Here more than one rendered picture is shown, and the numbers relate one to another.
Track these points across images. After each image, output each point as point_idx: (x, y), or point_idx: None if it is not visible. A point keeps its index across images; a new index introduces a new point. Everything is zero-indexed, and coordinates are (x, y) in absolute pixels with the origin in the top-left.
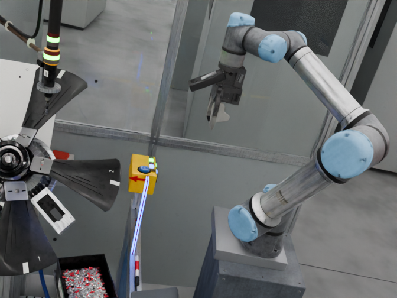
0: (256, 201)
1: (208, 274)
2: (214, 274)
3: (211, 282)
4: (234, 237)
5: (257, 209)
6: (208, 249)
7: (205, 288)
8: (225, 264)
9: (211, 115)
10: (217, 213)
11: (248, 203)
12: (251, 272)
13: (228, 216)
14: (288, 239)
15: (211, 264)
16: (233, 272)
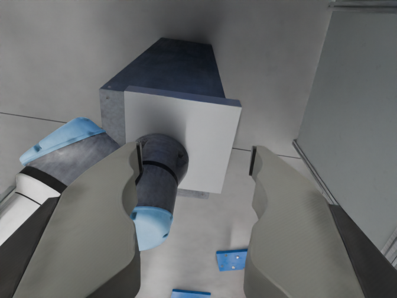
0: (28, 188)
1: (168, 81)
2: (134, 84)
3: (140, 80)
4: (162, 126)
5: (18, 183)
6: (212, 88)
7: (166, 75)
8: (123, 102)
9: (106, 187)
10: (220, 109)
11: (45, 169)
12: (116, 134)
13: (75, 119)
14: (195, 194)
15: (171, 86)
16: (108, 109)
